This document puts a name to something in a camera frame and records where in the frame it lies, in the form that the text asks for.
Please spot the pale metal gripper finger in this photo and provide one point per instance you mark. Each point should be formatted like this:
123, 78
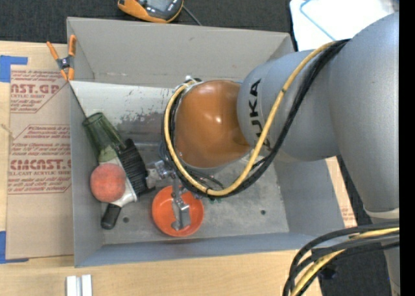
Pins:
161, 168
183, 215

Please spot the orange bowl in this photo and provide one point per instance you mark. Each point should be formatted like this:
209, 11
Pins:
163, 213

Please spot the white brush, black bristles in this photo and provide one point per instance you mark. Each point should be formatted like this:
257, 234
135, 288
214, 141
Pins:
133, 166

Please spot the grey metal bin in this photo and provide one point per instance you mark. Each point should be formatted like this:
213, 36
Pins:
233, 213

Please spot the orange-red peach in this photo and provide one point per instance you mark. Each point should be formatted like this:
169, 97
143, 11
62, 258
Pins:
107, 182

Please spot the dark green clear cup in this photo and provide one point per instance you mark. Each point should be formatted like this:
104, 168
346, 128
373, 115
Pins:
102, 134

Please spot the brown cardboard board, red print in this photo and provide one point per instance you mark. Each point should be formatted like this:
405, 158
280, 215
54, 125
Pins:
39, 217

